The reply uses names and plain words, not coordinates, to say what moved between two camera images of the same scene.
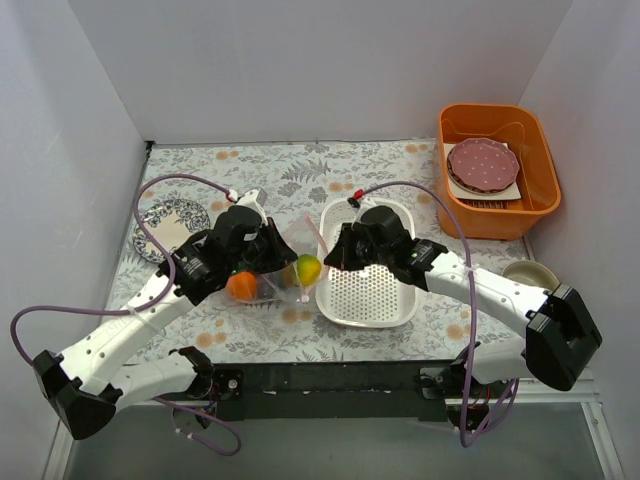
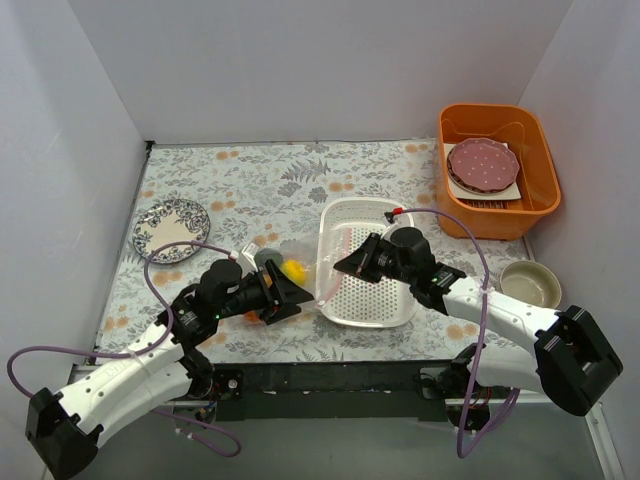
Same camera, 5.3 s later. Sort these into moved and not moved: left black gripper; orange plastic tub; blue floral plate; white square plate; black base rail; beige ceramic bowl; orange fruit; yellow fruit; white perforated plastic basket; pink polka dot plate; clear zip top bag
Moved: clear zip top bag; orange fruit; left black gripper; yellow fruit
Not moved: black base rail; white square plate; orange plastic tub; white perforated plastic basket; beige ceramic bowl; pink polka dot plate; blue floral plate
